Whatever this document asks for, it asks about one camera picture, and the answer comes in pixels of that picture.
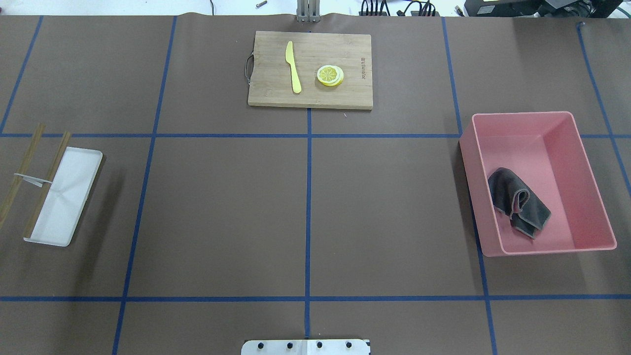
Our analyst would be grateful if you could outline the dark grey cloth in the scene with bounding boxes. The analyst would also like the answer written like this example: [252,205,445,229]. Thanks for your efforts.
[487,168,552,240]

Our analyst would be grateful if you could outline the yellow lemon slices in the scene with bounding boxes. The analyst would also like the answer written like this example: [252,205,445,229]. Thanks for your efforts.
[316,65,345,87]

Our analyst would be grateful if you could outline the bamboo cutting board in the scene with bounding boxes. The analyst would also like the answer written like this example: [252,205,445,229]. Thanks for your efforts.
[247,30,374,110]

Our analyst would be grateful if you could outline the yellow plastic knife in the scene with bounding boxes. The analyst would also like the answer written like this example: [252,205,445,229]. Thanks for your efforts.
[284,41,302,94]

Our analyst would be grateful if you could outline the pink plastic bin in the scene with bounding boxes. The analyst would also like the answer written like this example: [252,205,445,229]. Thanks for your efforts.
[459,111,617,257]

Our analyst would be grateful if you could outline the white rectangular tray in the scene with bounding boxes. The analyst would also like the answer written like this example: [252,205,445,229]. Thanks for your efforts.
[20,147,103,247]

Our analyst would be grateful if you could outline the wooden towel rack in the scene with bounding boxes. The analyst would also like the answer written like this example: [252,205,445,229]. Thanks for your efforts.
[0,123,72,237]

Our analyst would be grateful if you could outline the aluminium frame post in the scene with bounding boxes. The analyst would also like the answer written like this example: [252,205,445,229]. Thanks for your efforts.
[296,0,321,23]

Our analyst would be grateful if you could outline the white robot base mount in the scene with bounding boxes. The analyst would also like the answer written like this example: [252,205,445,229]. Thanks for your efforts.
[241,339,371,355]

